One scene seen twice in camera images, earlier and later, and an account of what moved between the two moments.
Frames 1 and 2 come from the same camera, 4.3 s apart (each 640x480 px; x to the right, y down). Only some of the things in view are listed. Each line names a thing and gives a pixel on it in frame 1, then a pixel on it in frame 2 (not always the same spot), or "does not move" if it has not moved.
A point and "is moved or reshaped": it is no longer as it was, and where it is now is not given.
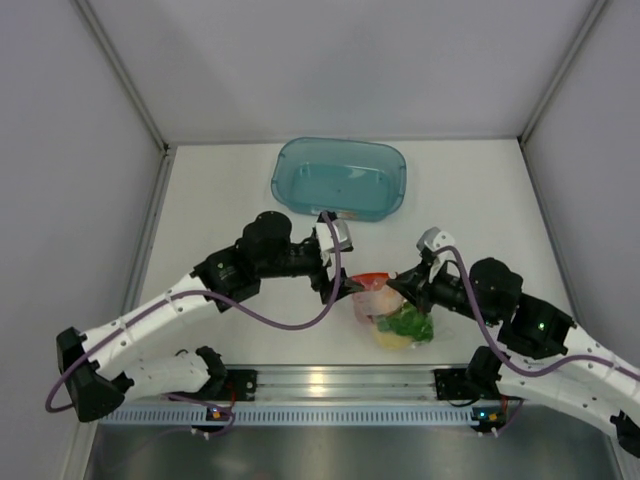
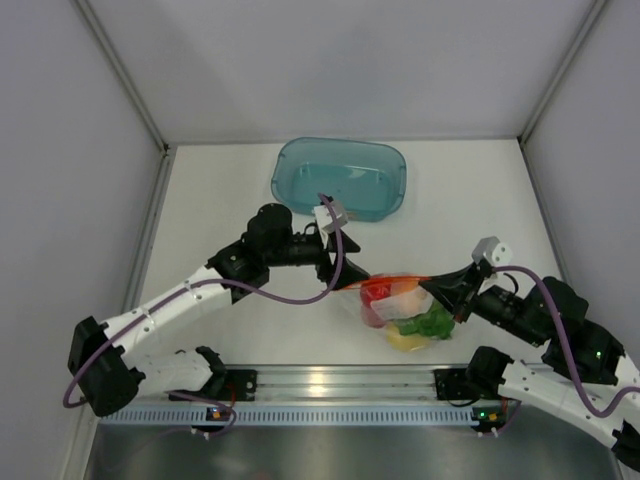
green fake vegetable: (408, 321) to (436, 320)
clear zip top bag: (395, 322) is moved or reshaped
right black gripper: (415, 284) to (457, 290)
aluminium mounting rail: (345, 382) does not move
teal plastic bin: (360, 179) does not move
